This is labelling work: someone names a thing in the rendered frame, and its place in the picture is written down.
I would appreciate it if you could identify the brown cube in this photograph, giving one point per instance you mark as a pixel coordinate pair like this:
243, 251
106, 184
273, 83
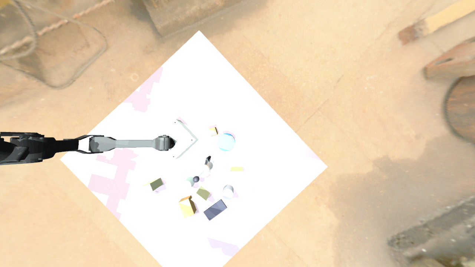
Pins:
212, 131

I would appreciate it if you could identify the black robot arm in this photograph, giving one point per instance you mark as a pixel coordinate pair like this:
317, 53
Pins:
31, 147

